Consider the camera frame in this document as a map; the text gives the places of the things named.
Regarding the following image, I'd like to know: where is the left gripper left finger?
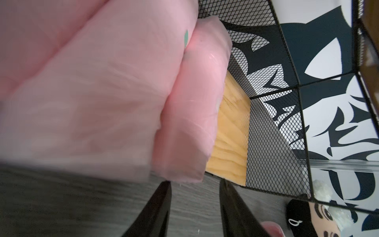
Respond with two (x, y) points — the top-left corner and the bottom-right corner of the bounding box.
(122, 181), (172, 237)

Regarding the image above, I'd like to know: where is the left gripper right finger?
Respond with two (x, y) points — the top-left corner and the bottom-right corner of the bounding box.
(219, 179), (270, 237)

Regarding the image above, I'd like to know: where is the cartoon boy plush doll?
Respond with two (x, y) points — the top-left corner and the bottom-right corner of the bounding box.
(286, 199), (341, 237)

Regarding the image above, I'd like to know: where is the wire and wood shelf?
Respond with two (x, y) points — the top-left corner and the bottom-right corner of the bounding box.
(196, 0), (379, 214)

